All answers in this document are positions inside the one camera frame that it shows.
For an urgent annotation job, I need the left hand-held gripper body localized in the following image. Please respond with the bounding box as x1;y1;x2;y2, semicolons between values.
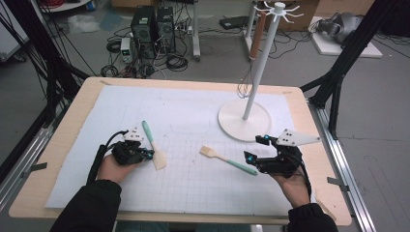
111;127;148;167

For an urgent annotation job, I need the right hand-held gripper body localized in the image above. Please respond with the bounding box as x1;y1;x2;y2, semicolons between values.
257;129;322;178

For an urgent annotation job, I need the mint handled cream spatula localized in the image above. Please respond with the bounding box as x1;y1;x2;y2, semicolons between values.
141;120;168;171

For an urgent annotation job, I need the white rack stand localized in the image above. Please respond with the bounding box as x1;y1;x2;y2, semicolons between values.
218;1;305;143

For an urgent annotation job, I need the wooden handled wire whisk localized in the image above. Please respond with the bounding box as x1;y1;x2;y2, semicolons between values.
236;11;268;100

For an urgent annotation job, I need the person's left hand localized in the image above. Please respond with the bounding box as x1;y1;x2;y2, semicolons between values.
96;154;143;185

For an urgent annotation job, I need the person's right hand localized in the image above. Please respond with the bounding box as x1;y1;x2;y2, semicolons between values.
270;172;311;209

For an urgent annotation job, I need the white grid mat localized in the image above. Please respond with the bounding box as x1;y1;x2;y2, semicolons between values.
45;84;321;218

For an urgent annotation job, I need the thin wooden strip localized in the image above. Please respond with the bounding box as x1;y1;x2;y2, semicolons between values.
317;196;337;222

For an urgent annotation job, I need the small grey power supply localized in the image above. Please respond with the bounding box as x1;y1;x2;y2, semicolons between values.
120;37;133;65

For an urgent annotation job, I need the black computer tower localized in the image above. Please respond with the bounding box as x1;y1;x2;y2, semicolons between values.
156;6;177;54
130;5;159;59

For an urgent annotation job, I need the flat black device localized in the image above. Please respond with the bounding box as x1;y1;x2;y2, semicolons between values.
219;14;255;31

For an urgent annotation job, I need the white floor board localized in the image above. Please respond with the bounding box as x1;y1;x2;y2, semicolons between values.
310;15;384;59

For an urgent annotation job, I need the cardboard box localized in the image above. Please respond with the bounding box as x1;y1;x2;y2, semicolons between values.
257;0;320;33

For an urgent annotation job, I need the grey headset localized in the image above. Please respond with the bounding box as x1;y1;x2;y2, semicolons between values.
315;12;364;44

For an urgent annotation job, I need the clear plastic bag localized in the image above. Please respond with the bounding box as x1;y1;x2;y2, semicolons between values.
67;14;101;35

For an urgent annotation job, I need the white round table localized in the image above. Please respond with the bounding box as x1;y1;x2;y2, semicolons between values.
38;0;93;14

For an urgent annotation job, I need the metal bracket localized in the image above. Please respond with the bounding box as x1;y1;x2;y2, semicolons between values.
20;161;48;180
327;176;351;192

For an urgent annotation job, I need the coil of black cable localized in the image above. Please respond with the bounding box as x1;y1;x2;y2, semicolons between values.
165;52;190;73

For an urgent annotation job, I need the black frame strut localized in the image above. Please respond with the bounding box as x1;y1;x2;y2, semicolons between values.
0;0;91;130
299;0;400;139

